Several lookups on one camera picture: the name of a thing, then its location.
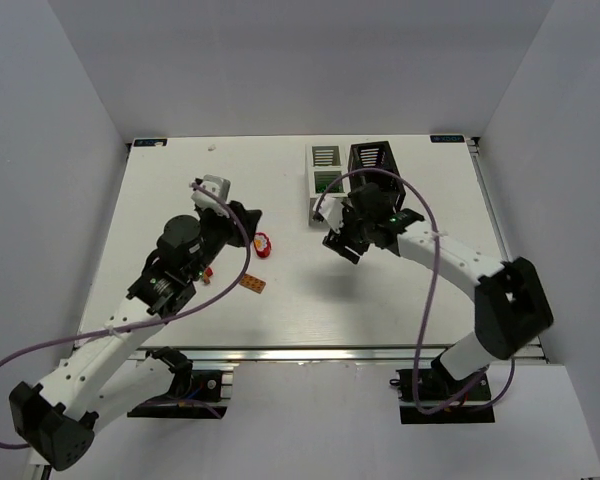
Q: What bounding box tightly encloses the small red lego piece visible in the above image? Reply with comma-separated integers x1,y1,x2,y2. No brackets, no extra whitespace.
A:
202,267,213,285

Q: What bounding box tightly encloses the red flower lego piece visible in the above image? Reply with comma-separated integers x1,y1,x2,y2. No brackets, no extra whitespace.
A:
253,232,272,259

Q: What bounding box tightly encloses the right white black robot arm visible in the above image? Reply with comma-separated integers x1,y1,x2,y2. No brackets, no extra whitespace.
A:
315,184,554,394

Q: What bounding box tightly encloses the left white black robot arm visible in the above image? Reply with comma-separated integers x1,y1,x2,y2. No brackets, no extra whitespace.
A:
9,201,262,471

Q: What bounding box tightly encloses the orange flat lego brick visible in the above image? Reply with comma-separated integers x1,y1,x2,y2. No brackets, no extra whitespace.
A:
239,274,266,294

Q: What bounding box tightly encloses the black slotted container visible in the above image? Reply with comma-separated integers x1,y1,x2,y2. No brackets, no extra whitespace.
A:
347,140,406,211

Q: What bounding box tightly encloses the white slotted container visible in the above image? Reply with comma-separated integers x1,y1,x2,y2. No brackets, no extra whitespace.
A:
305,144,347,229

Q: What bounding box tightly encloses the right blue table label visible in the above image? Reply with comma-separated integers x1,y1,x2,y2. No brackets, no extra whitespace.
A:
429,134,465,143

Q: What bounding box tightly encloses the blue table label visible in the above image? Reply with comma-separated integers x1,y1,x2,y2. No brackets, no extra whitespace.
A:
132,138,168,148
429,134,465,143

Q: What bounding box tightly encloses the left blue table label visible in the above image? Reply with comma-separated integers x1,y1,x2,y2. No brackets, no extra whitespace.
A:
132,138,168,148

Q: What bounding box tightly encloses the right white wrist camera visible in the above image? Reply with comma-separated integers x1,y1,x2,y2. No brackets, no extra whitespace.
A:
312,195,344,234

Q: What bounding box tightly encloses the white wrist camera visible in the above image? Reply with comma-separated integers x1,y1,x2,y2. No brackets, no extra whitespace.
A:
312,195,344,234
190,174,231,218

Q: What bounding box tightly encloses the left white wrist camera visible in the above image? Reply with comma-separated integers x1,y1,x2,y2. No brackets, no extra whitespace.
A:
190,174,231,218

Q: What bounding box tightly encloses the aluminium table rail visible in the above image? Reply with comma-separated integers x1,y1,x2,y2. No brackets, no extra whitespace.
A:
128,344,547,363

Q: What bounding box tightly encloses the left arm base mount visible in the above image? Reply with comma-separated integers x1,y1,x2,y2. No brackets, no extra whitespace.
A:
127,368,233,420

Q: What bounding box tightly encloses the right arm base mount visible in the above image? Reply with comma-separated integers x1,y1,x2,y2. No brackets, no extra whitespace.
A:
389,368,495,425

